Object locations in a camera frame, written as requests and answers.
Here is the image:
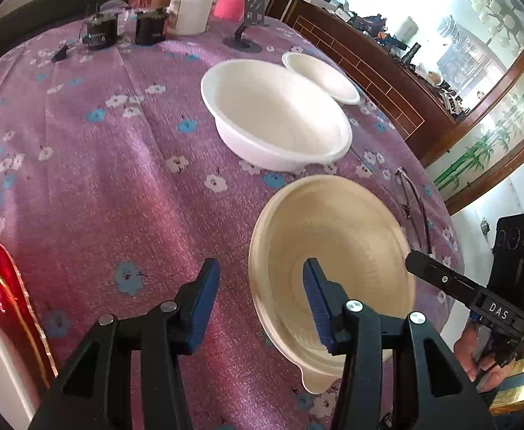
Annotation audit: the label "red plate with label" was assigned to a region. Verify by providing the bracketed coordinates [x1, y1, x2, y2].
[0, 241, 58, 395]

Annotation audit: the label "beige paper bowl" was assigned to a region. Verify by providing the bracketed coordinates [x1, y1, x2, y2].
[248, 175, 415, 394]

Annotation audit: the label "large white foam bowl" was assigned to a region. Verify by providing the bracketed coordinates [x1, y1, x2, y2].
[201, 58, 352, 172]

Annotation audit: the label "person right hand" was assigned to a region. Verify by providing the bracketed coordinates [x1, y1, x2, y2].
[453, 321, 515, 393]

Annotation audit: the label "eyeglasses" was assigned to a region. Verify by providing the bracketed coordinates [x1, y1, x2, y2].
[393, 167, 433, 255]

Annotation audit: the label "wooden sideboard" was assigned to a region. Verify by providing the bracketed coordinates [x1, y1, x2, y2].
[267, 0, 454, 166]

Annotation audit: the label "small white foam bowl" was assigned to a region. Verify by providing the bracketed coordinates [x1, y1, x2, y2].
[281, 52, 361, 105]

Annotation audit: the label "small black adapter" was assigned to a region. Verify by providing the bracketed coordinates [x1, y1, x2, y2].
[51, 45, 69, 63]

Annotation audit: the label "black round device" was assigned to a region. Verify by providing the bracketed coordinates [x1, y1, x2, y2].
[81, 12, 118, 51]

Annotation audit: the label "black cube device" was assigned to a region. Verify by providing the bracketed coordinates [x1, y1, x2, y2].
[135, 9, 168, 46]

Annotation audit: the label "white plastic tub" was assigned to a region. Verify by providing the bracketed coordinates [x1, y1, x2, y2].
[168, 0, 213, 36]

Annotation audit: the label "black phone stand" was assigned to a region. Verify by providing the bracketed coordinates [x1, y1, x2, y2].
[223, 0, 266, 53]

